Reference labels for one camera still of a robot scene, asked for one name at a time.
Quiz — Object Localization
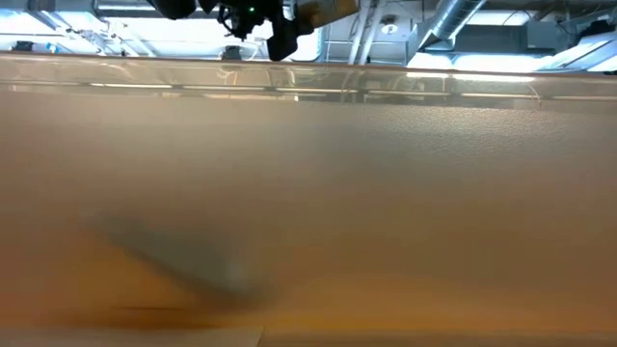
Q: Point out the orange translucent plastic tray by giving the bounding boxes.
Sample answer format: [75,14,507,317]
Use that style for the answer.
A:
[0,50,617,334]

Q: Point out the round white ceiling fixture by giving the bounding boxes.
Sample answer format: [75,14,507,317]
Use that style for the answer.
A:
[379,15,400,37]

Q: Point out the bright ceiling light panel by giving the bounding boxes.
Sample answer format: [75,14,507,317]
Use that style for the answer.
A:
[407,50,553,73]

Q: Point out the grey horizontal ceiling pipe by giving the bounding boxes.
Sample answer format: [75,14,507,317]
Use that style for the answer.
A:
[94,0,223,19]

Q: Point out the orange noodle packet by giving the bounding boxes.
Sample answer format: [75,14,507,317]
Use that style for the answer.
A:
[287,0,362,30]

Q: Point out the white slanted pipe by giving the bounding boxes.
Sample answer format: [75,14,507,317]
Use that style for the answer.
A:
[360,0,386,67]
[347,9,372,67]

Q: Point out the grey rectangular ceiling duct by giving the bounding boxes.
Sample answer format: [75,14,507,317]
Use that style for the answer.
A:
[452,23,563,54]

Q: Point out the corrugated silver ceiling duct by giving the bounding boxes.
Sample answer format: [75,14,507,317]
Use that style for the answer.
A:
[296,26,329,63]

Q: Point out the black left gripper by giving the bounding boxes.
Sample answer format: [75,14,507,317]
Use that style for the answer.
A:
[211,0,301,63]

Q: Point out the spiral metal ceiling duct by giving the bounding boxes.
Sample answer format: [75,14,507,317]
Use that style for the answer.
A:
[416,0,488,52]

